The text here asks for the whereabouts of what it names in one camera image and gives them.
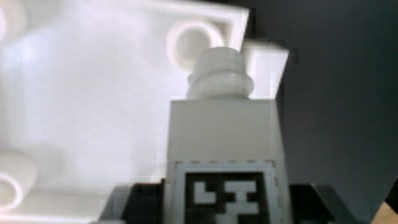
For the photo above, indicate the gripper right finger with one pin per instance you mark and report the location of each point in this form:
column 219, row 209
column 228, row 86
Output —
column 319, row 206

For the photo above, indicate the white square tabletop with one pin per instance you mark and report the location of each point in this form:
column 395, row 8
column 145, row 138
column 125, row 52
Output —
column 95, row 61

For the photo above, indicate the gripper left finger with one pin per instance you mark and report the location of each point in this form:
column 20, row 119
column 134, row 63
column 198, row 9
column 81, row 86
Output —
column 143, row 211

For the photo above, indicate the white leg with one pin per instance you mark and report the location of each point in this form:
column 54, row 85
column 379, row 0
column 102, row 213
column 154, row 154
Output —
column 265, row 59
column 226, row 182

